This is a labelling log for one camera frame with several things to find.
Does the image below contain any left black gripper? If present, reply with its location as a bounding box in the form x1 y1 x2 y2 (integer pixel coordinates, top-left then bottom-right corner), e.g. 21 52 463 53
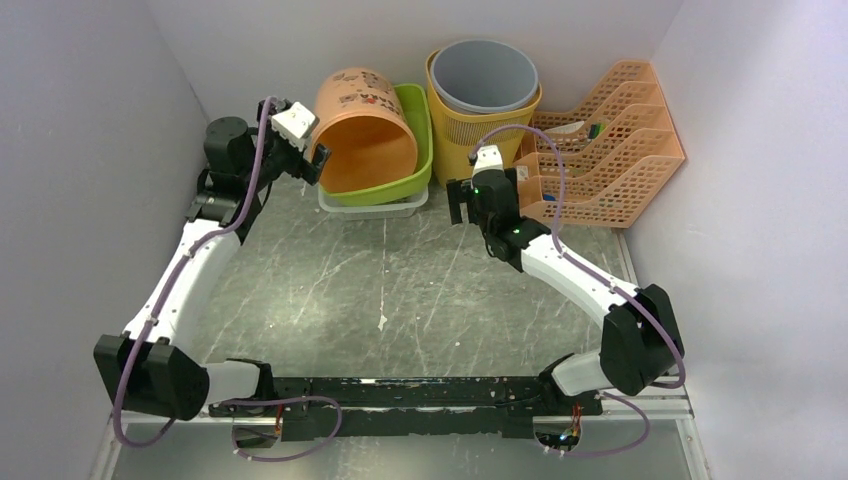
244 102 333 191

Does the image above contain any large orange plastic bucket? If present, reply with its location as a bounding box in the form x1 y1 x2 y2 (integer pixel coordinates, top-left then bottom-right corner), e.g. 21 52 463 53
312 67 418 194

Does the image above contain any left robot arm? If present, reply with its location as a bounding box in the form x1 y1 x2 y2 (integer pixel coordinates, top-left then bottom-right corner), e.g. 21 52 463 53
93 97 329 424

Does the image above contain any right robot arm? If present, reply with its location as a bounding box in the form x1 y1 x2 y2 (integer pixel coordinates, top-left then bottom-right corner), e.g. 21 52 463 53
446 169 685 414

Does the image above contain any white perforated tray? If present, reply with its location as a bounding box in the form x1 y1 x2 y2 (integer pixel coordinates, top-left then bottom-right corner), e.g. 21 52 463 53
318 188 429 221

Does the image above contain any yellow slatted waste basket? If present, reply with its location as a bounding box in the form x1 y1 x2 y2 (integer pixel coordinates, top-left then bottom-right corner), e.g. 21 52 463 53
426 50 542 185

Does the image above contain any green plastic basin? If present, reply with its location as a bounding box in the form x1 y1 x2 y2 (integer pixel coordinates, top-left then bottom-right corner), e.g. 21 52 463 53
317 83 435 208

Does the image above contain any grey plastic bucket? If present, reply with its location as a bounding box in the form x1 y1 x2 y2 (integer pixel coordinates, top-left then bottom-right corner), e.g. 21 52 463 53
428 39 540 115

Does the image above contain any orange plastic file organizer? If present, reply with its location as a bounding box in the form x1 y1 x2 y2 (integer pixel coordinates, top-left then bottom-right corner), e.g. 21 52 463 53
515 60 685 229

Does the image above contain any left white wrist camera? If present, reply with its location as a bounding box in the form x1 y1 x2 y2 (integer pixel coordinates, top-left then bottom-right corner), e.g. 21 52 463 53
270 102 319 152

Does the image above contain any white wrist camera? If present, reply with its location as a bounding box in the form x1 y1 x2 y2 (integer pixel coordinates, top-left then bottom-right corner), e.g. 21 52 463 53
270 102 319 152
469 145 504 176

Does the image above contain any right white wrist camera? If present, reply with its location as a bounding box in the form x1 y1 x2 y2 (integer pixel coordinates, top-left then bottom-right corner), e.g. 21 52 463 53
469 145 504 176

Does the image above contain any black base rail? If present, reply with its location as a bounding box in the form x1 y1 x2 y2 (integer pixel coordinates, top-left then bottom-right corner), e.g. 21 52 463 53
209 375 602 441

